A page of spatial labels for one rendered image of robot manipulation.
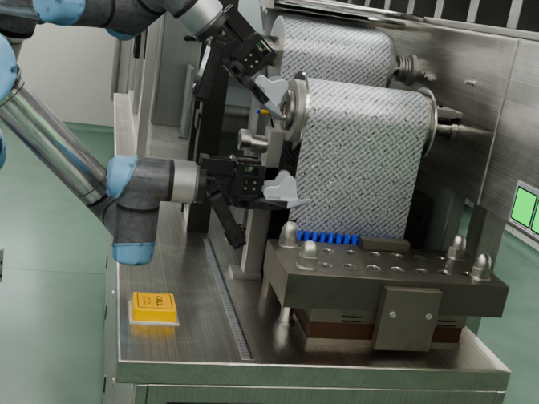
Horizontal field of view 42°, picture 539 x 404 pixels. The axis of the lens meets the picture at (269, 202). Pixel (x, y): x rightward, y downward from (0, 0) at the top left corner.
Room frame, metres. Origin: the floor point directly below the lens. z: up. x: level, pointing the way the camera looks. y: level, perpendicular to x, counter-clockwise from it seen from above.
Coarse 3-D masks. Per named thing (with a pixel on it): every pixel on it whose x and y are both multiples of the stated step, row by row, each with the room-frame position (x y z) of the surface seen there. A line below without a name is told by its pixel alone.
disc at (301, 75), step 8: (304, 72) 1.31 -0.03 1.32; (304, 80) 1.28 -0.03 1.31; (304, 88) 1.28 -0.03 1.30; (304, 96) 1.27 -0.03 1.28; (304, 104) 1.26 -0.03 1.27; (304, 112) 1.25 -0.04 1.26; (304, 120) 1.24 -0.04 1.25; (304, 128) 1.25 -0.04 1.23; (288, 144) 1.32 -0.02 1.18; (296, 144) 1.27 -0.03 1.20
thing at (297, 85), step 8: (296, 80) 1.30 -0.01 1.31; (288, 88) 1.35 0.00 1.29; (296, 88) 1.29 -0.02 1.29; (296, 96) 1.28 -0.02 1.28; (296, 104) 1.27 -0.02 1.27; (296, 112) 1.27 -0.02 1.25; (296, 120) 1.26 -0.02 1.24; (296, 128) 1.26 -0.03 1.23; (288, 136) 1.29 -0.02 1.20; (296, 136) 1.28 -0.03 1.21
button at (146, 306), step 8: (136, 296) 1.11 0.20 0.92; (144, 296) 1.11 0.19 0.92; (152, 296) 1.12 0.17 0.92; (160, 296) 1.12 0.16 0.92; (168, 296) 1.13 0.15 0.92; (136, 304) 1.08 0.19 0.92; (144, 304) 1.08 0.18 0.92; (152, 304) 1.09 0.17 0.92; (160, 304) 1.09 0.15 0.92; (168, 304) 1.10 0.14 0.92; (136, 312) 1.06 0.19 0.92; (144, 312) 1.06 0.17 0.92; (152, 312) 1.07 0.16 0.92; (160, 312) 1.07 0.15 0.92; (168, 312) 1.07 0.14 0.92; (136, 320) 1.06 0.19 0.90; (144, 320) 1.06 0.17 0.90; (152, 320) 1.07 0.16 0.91; (160, 320) 1.07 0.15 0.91; (168, 320) 1.07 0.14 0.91
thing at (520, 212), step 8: (520, 192) 1.12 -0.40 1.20; (528, 192) 1.10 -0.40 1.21; (520, 200) 1.12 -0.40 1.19; (528, 200) 1.10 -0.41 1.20; (520, 208) 1.11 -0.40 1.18; (528, 208) 1.09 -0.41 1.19; (512, 216) 1.13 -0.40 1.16; (520, 216) 1.11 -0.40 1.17; (528, 216) 1.09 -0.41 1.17; (528, 224) 1.08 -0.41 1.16
